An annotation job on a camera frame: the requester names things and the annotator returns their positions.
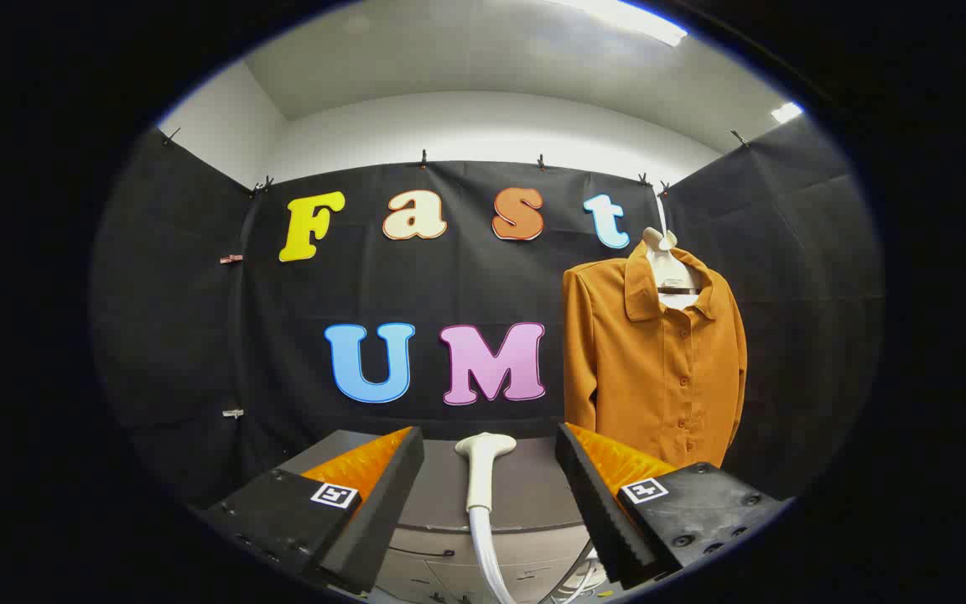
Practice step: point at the long ceiling light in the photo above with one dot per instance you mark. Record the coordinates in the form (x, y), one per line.
(634, 18)

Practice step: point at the orange button-up shirt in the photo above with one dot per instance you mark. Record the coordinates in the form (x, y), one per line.
(651, 377)

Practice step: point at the white garment steamer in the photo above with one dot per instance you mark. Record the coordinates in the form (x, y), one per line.
(480, 474)

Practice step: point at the grey cabinet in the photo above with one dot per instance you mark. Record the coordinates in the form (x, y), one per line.
(525, 495)

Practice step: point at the small ceiling light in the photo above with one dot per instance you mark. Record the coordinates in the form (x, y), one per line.
(786, 111)

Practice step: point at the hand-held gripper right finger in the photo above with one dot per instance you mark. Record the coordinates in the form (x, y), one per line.
(596, 512)

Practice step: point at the black backdrop cloth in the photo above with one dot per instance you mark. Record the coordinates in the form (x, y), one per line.
(198, 335)

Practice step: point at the dark clothes hanger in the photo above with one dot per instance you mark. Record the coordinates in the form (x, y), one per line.
(677, 291)

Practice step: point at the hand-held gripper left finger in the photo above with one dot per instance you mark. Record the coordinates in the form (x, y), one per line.
(382, 512)

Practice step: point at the row of black clips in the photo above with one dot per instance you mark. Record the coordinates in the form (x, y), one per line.
(423, 157)

